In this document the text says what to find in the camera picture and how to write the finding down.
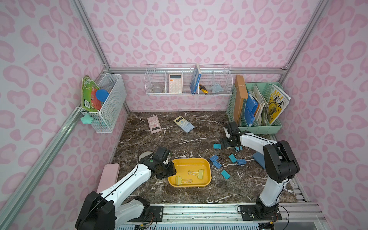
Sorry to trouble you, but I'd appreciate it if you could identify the mint star toy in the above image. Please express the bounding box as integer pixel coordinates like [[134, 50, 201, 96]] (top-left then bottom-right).
[[80, 113, 94, 124]]

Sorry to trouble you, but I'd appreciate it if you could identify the pink calculator in basket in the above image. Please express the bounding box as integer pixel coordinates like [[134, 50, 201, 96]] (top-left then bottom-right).
[[169, 74, 183, 94]]

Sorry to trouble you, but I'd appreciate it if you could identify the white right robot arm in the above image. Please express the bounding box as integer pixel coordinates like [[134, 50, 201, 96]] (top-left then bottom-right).
[[220, 122, 300, 221]]

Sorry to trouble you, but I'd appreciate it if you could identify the white tape roll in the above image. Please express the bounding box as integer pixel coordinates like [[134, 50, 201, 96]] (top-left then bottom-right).
[[139, 151, 153, 161]]

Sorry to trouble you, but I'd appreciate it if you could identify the blue folder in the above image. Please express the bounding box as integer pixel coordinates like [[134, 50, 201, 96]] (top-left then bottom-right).
[[243, 93, 258, 127]]

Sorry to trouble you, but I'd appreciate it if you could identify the clear tape roll in basket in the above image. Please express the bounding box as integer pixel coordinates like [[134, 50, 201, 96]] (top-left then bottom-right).
[[151, 84, 165, 94]]

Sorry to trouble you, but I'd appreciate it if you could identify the pink pencil case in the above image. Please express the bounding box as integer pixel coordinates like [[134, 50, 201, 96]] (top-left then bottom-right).
[[97, 163, 120, 194]]

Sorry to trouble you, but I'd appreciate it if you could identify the white wire basket left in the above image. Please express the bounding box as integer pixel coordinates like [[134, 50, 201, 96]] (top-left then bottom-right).
[[81, 73, 127, 134]]

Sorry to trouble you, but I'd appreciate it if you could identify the yellow plastic storage box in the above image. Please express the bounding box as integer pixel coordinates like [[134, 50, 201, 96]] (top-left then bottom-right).
[[168, 158, 212, 187]]

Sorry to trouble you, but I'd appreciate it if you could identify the yellow art magazine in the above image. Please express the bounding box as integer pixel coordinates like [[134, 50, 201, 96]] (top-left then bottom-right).
[[267, 83, 291, 125]]

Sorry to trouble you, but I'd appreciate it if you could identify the blue binder clip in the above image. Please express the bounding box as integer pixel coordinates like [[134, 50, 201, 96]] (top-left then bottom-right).
[[210, 155, 219, 163], [213, 161, 222, 169], [237, 159, 247, 165]]

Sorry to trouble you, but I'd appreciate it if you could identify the blue book in basket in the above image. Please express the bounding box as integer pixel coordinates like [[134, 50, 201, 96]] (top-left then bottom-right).
[[190, 63, 202, 94]]

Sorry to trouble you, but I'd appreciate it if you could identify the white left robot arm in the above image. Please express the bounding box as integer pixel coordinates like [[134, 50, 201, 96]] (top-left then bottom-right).
[[75, 147, 176, 230]]

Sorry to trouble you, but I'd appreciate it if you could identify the yellow binder clip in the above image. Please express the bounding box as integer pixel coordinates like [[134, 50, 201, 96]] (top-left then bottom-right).
[[188, 169, 204, 180], [175, 176, 193, 186]]

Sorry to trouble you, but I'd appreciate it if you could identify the blue round disc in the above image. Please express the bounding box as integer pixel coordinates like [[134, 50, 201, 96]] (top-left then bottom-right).
[[95, 89, 109, 102]]

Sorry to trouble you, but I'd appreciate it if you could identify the yellow blue calculator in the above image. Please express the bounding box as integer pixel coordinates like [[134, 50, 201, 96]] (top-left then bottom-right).
[[174, 116, 195, 133]]

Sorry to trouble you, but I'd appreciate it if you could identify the yellow black small tool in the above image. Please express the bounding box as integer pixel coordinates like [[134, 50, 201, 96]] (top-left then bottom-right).
[[199, 85, 209, 95]]

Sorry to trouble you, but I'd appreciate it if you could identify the pink calculator on table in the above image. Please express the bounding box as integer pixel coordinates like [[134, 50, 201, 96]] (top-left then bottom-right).
[[147, 115, 162, 134]]

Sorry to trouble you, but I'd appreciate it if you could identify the metal base rail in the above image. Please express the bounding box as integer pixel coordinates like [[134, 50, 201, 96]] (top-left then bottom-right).
[[114, 203, 325, 230]]

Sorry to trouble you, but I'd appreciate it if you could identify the green plastic file organizer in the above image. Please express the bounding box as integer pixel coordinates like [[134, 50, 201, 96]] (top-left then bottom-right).
[[226, 82, 283, 134]]

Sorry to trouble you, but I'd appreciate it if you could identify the brown folder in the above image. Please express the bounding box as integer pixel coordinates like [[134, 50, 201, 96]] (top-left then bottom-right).
[[233, 75, 248, 125]]

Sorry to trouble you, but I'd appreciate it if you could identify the green snack package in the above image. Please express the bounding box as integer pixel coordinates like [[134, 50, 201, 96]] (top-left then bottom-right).
[[81, 75, 102, 112]]

